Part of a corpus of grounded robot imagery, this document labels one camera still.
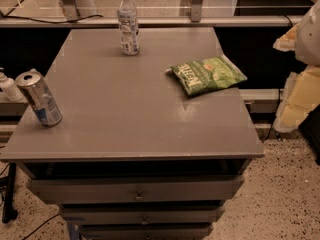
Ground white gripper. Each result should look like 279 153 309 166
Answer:
273 0 320 133

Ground silver blue redbull can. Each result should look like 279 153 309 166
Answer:
15 69 62 127

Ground green jalapeno chip bag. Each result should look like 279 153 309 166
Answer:
166 55 247 96

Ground top grey drawer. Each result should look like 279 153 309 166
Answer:
27 175 244 204

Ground grey drawer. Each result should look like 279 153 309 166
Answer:
27 175 244 204
80 223 212 240
60 205 224 225

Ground clear plastic water bottle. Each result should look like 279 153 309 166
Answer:
117 0 140 55

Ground grey drawer cabinet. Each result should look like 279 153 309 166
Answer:
0 27 266 240

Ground middle grey drawer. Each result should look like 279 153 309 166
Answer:
60 205 224 225

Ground bottom grey drawer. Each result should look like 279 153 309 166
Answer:
80 223 212 240

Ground white squeeze bottle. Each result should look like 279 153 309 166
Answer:
0 68 23 102

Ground black floor stand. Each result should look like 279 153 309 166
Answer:
0 163 18 224

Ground black cable on rail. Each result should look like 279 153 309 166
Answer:
0 10 104 24

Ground metal railing frame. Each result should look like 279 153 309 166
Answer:
0 0 317 25

